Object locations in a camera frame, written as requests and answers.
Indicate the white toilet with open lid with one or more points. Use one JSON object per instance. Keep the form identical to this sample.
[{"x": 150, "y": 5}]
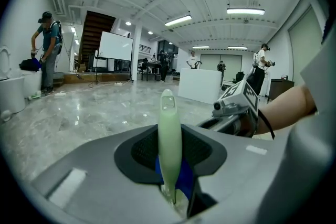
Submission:
[{"x": 11, "y": 91}]

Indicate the black table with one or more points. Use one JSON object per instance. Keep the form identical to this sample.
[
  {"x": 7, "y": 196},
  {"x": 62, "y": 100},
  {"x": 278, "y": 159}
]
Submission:
[{"x": 151, "y": 69}]

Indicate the brown wooden staircase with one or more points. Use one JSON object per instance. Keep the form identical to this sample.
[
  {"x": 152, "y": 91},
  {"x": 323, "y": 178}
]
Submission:
[{"x": 94, "y": 34}]

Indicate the person's right forearm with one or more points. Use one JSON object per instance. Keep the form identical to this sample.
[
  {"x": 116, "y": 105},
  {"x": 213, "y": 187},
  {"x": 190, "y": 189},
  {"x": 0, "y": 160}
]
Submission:
[{"x": 286, "y": 110}]

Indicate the dark brown cabinet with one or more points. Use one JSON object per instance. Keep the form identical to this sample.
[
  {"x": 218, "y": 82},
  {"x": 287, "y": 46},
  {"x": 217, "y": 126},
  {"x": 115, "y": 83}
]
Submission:
[{"x": 281, "y": 89}]

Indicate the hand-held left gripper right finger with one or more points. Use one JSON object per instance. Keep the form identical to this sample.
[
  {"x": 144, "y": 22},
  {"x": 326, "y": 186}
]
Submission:
[{"x": 236, "y": 178}]

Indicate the grey roller blind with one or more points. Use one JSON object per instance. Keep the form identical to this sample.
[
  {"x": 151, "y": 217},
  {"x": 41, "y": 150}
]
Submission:
[
  {"x": 232, "y": 65},
  {"x": 305, "y": 47},
  {"x": 208, "y": 61}
]

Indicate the black office chair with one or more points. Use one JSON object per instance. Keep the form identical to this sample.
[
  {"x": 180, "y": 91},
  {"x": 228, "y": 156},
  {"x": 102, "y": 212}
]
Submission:
[{"x": 239, "y": 77}]

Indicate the small white round object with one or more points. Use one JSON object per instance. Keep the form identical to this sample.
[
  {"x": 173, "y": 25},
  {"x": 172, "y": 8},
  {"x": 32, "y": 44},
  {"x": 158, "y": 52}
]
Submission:
[{"x": 5, "y": 116}]

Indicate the black bag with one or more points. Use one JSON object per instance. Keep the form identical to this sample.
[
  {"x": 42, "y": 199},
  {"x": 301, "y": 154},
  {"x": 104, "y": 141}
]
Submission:
[{"x": 29, "y": 65}]

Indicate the whiteboard on stand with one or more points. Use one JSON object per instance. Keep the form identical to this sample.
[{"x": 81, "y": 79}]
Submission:
[{"x": 115, "y": 46}]

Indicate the white counter block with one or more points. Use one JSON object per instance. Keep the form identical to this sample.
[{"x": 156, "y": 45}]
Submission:
[{"x": 199, "y": 84}]

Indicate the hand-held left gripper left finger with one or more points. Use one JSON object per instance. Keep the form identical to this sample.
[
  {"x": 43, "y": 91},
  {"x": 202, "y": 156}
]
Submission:
[{"x": 105, "y": 178}]

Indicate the long ceiling light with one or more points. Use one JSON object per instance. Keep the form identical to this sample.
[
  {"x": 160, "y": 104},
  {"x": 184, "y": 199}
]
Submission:
[
  {"x": 200, "y": 47},
  {"x": 178, "y": 20},
  {"x": 245, "y": 11},
  {"x": 237, "y": 47}
]

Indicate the wooden floor platform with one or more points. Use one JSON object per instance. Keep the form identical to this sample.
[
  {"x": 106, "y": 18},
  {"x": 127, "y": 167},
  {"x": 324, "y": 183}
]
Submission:
[{"x": 86, "y": 77}]

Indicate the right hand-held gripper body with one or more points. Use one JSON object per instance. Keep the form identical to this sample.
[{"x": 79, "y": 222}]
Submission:
[{"x": 236, "y": 102}]

